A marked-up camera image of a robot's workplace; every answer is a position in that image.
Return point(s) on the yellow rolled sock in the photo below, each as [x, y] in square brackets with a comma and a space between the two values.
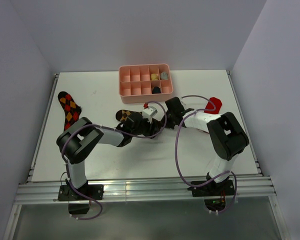
[154, 77]

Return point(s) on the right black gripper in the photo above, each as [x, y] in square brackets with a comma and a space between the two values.
[168, 125]

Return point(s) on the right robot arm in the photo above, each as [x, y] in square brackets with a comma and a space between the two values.
[226, 134]

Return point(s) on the brown yellow argyle sock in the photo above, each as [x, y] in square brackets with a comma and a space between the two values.
[126, 115]

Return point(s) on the red christmas sock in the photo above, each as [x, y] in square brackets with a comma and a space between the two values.
[213, 103]

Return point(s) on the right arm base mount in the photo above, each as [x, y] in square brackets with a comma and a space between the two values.
[218, 190]

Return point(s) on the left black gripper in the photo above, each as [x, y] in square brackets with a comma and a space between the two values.
[152, 128]

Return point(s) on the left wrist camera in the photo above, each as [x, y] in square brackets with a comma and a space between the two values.
[149, 112]

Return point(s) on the grey rolled sock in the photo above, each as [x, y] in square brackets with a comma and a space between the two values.
[164, 75]

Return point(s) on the aluminium front rail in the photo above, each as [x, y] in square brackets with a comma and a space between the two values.
[161, 189]

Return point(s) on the pink divided organizer box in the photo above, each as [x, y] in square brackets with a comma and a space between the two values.
[135, 84]

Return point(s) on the dark navy rolled sock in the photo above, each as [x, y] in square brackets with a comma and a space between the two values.
[156, 90]

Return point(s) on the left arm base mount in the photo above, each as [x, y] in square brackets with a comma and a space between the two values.
[80, 200]

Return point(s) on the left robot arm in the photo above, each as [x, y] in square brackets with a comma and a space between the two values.
[78, 141]

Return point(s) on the red orange argyle sock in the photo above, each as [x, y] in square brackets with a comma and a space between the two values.
[72, 111]

